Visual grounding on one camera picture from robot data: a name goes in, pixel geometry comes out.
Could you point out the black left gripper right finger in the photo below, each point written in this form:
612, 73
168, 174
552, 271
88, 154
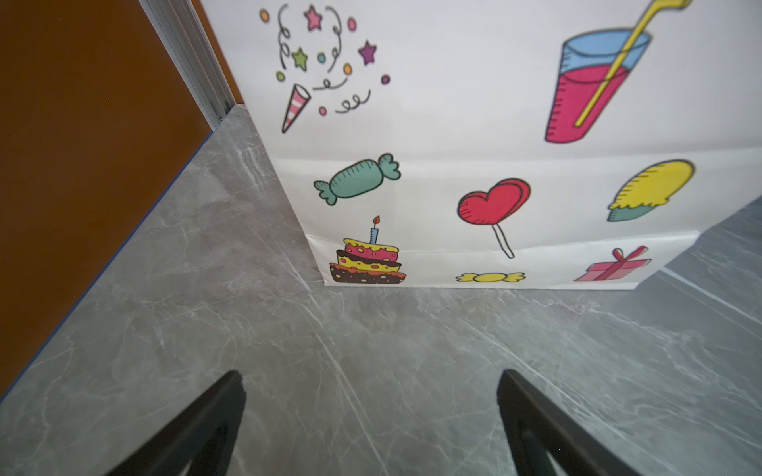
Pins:
542, 436

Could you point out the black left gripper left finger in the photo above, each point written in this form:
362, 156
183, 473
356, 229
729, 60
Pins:
199, 441

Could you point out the white printed paper bag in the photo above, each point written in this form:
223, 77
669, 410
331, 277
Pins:
502, 144

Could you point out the aluminium corner post left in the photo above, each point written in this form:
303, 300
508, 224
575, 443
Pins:
178, 24

